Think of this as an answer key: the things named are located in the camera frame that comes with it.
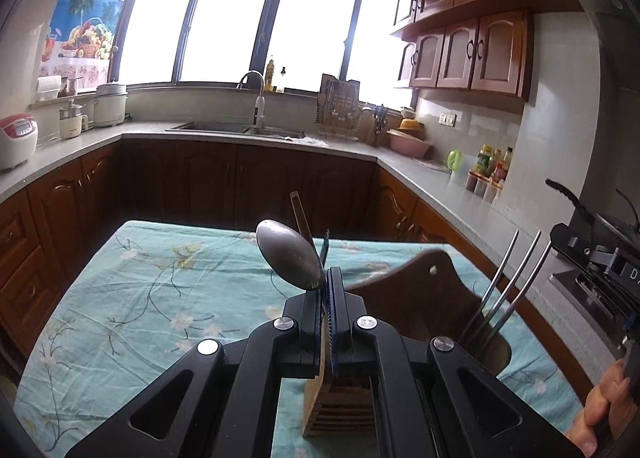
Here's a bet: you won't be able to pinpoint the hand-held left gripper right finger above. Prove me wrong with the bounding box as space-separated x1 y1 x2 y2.
327 265 586 458

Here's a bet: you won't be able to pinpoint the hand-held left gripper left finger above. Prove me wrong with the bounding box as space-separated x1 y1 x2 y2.
65 265 332 458

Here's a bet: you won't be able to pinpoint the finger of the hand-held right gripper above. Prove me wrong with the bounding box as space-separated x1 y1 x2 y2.
549 222 623 271

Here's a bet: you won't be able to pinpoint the metal chopstick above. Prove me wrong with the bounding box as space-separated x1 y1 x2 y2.
459 229 521 344
470 229 543 354
477 243 553 361

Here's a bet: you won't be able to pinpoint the metal spoon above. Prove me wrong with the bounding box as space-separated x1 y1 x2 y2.
256 219 326 292

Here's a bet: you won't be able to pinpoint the wooden utensil holder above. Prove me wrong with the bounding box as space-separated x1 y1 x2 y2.
301 248 512 439

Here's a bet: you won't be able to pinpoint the person's right hand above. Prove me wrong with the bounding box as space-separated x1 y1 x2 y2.
566 357 640 457

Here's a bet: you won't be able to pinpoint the black wok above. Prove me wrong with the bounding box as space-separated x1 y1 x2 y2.
545 179 640 241

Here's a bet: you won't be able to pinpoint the red cap sauce bottle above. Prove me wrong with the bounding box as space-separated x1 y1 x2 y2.
493 147 515 184

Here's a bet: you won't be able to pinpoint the spice jar set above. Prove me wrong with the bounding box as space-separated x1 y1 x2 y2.
467 171 504 203

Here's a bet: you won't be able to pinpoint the green label sauce bottle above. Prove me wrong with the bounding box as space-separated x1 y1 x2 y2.
475 144 496 178

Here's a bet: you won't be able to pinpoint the floral teal tablecloth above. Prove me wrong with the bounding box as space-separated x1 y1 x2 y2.
14 219 583 458

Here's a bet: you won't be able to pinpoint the grey kitchen countertop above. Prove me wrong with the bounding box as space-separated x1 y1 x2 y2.
0 119 553 291

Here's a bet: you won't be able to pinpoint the wooden base cabinets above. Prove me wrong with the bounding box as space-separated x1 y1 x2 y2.
0 141 506 356

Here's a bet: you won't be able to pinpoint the pink plastic basin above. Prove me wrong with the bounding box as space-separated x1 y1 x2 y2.
387 128 433 159

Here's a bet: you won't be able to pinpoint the knife block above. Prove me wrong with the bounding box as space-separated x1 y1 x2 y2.
367 104 389 146

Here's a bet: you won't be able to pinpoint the steel kitchen sink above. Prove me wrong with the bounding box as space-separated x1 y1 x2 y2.
165 121 307 139

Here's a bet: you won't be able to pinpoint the dish drying rack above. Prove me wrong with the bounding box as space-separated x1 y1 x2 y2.
316 73 362 141

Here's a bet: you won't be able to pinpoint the curved chrome faucet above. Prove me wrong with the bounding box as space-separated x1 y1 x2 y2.
236 71 266 129

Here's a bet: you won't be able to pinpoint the large white rice cooker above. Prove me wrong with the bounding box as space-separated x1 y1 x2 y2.
92 83 130 128

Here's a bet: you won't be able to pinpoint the small white stew pot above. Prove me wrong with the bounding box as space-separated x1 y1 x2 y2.
59 98 90 140

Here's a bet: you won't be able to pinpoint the large kitchen window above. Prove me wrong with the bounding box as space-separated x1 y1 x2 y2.
117 0 416 99

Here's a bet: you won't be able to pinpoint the red and white rice cooker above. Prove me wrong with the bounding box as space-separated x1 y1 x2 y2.
0 114 39 170

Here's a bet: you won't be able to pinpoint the white storage box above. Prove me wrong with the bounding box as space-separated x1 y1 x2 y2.
36 77 62 103

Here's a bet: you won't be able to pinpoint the wooden wall cabinets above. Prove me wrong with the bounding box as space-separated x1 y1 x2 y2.
390 0 606 102

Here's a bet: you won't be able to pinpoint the tropical fruit wall poster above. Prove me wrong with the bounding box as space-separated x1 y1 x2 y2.
37 0 136 92

